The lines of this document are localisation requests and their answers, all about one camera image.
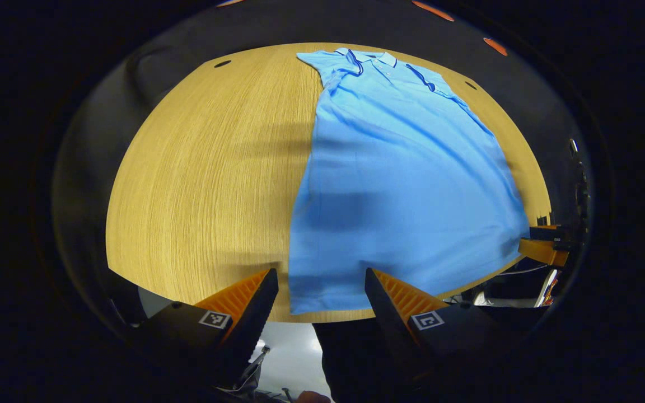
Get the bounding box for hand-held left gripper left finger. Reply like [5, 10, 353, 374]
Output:
[131, 268, 280, 390]

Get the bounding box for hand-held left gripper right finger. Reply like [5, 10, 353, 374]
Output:
[364, 267, 526, 390]

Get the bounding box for light blue polo T-shirt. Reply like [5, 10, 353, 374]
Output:
[288, 48, 531, 315]

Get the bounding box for grey metal part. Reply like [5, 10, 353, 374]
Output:
[235, 345, 272, 391]

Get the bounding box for person's dark trousers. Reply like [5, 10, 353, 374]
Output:
[312, 319, 413, 403]

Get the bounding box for black cable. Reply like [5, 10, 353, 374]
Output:
[495, 264, 550, 278]

